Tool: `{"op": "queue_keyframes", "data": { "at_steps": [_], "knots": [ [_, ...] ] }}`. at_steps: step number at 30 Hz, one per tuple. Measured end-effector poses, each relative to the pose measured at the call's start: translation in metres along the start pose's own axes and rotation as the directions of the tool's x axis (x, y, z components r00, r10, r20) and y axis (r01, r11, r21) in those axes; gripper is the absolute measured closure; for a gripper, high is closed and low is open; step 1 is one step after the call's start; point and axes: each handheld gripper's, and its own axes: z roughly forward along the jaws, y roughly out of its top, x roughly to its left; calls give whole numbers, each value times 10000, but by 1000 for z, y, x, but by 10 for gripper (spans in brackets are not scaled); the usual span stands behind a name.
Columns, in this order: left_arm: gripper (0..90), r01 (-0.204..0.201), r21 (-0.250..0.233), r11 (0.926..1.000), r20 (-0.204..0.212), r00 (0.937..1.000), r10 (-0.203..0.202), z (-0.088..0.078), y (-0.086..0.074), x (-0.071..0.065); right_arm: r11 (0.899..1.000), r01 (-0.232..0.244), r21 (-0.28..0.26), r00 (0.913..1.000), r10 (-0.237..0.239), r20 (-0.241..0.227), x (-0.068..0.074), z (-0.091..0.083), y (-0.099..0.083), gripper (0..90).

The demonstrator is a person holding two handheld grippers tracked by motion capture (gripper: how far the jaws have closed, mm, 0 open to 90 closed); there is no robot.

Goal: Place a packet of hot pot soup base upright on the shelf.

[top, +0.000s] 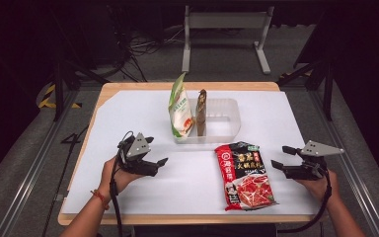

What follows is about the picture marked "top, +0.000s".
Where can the white table mat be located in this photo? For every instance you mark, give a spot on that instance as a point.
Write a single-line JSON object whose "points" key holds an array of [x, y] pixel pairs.
{"points": [[138, 112]]}

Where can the black tripod stand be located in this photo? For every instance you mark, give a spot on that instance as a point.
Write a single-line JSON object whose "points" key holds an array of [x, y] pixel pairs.
{"points": [[58, 89], [328, 95]]}

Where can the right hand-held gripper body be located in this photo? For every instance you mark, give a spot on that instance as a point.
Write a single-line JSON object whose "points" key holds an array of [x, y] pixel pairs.
{"points": [[306, 171]]}

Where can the grey metal frame stand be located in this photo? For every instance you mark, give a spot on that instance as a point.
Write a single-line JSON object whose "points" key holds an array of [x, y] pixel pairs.
{"points": [[225, 20]]}

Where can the green and white food packet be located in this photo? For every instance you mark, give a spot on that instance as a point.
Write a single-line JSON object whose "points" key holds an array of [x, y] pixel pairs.
{"points": [[181, 112]]}

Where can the person's right hand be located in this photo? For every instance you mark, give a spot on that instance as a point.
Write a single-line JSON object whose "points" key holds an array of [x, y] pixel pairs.
{"points": [[320, 191]]}

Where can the clear plastic container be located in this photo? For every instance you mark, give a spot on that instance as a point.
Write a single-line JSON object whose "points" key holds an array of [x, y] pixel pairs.
{"points": [[223, 112]]}

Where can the person's left hand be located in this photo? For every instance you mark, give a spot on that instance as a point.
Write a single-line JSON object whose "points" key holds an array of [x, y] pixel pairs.
{"points": [[112, 179]]}

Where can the red and black food packet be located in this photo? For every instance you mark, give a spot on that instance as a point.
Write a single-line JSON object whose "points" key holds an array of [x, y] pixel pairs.
{"points": [[248, 184]]}

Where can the golden food packet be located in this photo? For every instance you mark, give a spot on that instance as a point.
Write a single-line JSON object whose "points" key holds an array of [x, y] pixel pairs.
{"points": [[201, 118]]}

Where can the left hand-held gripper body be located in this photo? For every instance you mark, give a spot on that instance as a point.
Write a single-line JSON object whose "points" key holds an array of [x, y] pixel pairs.
{"points": [[136, 163]]}

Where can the yellow and black hazard tape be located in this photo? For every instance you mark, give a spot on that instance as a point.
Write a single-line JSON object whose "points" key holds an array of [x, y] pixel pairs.
{"points": [[47, 104]]}

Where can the aluminium floor rail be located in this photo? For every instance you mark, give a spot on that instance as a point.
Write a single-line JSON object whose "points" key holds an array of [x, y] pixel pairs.
{"points": [[29, 177], [365, 197]]}

